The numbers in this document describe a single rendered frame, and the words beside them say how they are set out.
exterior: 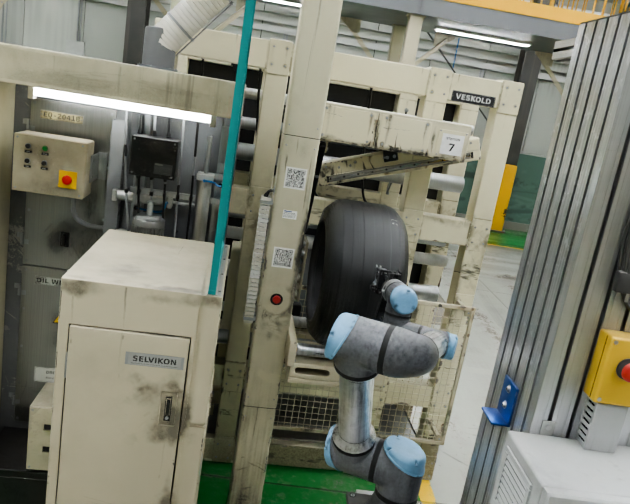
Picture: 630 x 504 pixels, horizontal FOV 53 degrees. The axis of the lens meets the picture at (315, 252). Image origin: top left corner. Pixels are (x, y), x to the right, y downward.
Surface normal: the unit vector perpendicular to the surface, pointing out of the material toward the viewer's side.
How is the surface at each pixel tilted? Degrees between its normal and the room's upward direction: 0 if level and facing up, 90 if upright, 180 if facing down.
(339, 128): 90
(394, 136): 90
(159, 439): 90
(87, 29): 90
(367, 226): 37
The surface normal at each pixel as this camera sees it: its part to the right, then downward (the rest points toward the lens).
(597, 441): 0.04, 0.25
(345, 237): -0.09, -0.47
